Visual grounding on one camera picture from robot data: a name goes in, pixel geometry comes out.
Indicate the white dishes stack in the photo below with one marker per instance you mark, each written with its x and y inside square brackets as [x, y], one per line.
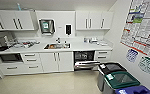
[94, 41]

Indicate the grey paper towel dispenser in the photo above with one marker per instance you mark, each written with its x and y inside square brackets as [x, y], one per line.
[46, 26]

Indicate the chrome faucet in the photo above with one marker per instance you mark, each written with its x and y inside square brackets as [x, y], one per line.
[58, 40]

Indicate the steel kitchen sink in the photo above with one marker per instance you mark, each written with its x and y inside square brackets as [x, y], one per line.
[57, 46]

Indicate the black coffee machine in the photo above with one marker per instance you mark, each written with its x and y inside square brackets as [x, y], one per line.
[2, 42]

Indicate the light blue spray bottle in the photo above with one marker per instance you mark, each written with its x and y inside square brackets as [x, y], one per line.
[19, 6]

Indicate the kitchen counter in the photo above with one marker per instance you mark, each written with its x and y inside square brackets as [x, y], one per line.
[57, 61]

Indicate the grey bin green lid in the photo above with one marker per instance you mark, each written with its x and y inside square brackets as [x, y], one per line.
[122, 80]

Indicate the white three-door wall cabinet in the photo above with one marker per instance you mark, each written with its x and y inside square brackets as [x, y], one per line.
[94, 20]

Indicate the small blue bin sign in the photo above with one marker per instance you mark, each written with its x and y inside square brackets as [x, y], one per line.
[131, 55]

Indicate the white kitchen wall cabinets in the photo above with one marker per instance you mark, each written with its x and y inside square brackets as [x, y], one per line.
[11, 20]

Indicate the black built-in microwave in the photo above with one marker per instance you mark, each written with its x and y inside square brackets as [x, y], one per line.
[9, 57]

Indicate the small green bin sign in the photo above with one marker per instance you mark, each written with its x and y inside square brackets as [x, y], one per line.
[147, 65]

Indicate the grey bin black lid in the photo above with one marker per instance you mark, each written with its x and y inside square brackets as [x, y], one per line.
[102, 78]

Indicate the black wall soap dispenser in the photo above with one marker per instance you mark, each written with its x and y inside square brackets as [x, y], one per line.
[68, 30]

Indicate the open steel dishwasher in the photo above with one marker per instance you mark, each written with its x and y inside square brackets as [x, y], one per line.
[86, 60]

